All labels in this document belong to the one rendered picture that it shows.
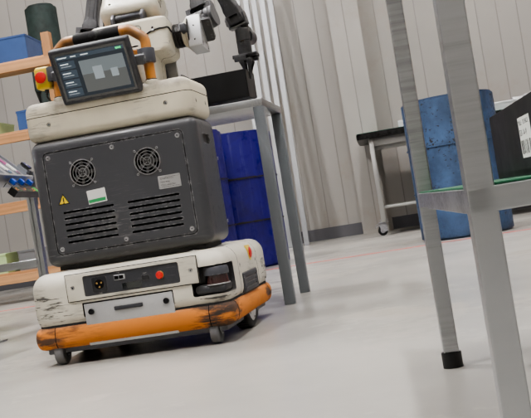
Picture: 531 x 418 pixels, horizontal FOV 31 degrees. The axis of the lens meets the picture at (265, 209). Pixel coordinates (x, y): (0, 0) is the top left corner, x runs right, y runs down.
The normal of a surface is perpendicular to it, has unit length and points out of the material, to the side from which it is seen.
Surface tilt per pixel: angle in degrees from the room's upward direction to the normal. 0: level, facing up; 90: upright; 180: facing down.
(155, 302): 90
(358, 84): 90
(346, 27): 90
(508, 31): 90
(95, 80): 115
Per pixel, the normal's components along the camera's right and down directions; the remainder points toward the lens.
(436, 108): -0.43, 0.07
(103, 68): -0.10, 0.43
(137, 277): -0.18, 0.02
